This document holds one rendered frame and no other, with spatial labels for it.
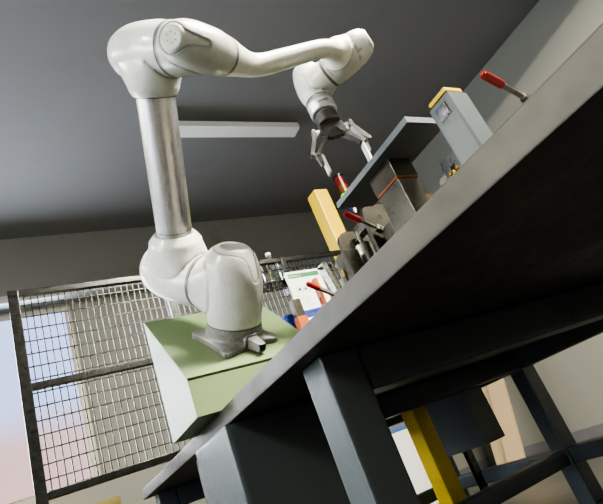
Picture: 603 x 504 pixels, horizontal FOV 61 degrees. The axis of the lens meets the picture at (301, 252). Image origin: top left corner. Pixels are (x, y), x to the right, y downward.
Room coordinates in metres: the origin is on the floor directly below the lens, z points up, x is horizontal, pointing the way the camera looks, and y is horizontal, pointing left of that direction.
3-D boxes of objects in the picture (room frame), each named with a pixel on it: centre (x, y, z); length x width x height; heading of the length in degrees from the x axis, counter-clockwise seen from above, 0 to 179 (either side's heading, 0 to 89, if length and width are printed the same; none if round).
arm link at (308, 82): (1.35, -0.25, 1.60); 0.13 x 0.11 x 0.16; 59
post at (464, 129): (1.04, -0.46, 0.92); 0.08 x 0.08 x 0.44; 35
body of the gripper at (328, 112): (1.36, -0.24, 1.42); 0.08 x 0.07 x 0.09; 100
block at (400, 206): (1.26, -0.31, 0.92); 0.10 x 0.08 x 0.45; 35
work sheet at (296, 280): (2.53, 0.04, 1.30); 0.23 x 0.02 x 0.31; 125
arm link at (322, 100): (1.36, -0.24, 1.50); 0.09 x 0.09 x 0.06
